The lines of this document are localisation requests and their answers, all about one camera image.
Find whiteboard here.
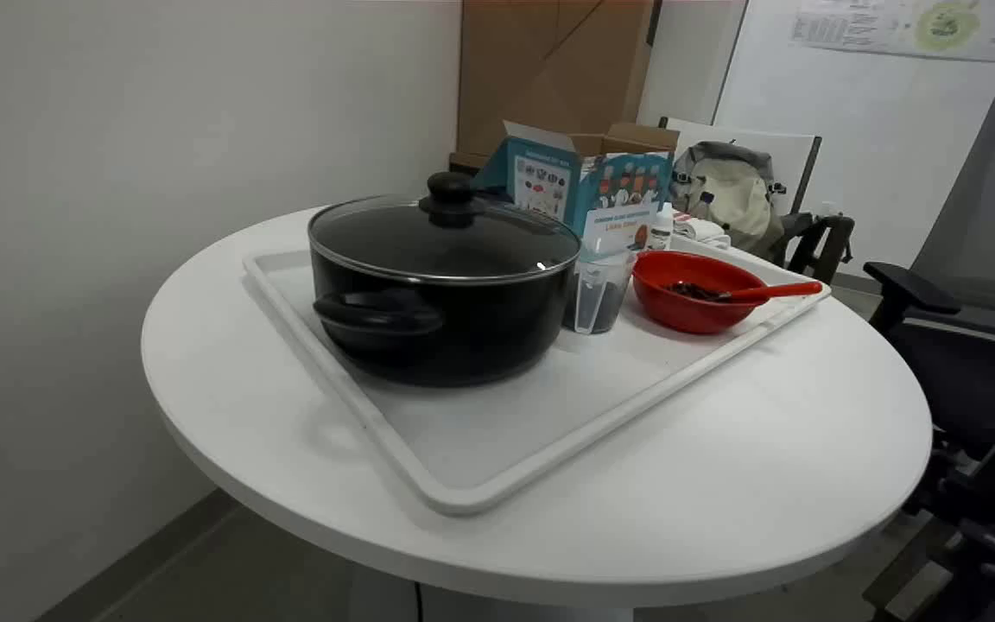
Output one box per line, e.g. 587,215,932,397
711,0,995,281

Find white plastic tray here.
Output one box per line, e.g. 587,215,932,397
243,234,833,517

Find beige grey backpack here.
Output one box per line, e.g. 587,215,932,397
669,141,786,257

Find printed paper poster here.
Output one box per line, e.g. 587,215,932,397
789,0,995,67

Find glass pot lid black knob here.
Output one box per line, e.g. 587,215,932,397
308,172,582,284

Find small white bottle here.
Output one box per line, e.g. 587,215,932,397
648,204,675,252

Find clear plastic measuring jug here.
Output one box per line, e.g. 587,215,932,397
563,249,639,335

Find grey mesh office chair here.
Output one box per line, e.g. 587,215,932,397
862,80,995,622

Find large brown cardboard box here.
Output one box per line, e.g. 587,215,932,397
450,0,662,170

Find white cloth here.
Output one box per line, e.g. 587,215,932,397
672,213,732,251

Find red plastic bowl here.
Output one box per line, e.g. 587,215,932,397
632,251,769,335

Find blue printed cardboard box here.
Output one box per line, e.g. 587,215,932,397
472,120,681,263

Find black cooking pot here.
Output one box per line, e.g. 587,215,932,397
308,230,582,388

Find red plastic spoon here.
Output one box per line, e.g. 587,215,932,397
716,281,824,304

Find dark contents in bowl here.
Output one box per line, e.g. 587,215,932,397
667,281,730,302

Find white chair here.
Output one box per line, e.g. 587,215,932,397
658,117,855,285

